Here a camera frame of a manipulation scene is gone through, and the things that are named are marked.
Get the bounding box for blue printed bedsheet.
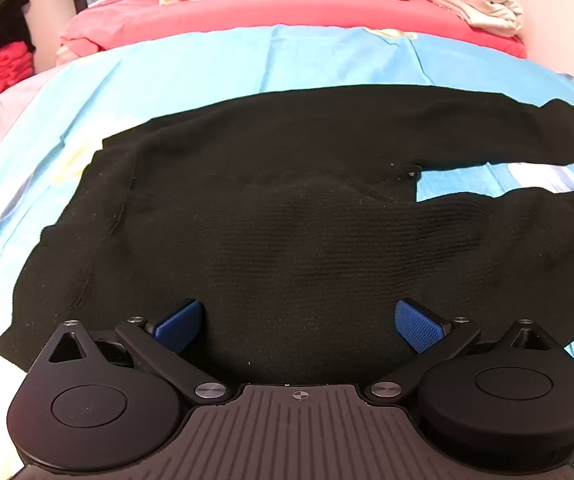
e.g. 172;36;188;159
0;24;574;480

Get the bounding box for stack of red clothes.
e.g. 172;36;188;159
0;42;35;95

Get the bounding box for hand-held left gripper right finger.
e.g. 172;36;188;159
366;298;568;404

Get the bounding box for red bedsheet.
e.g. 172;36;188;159
56;0;526;66

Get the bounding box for black knit pants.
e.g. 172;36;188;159
0;85;574;387

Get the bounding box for rolled cream and pink towel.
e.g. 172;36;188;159
427;0;525;38

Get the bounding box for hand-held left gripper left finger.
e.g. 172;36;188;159
27;299;230;404

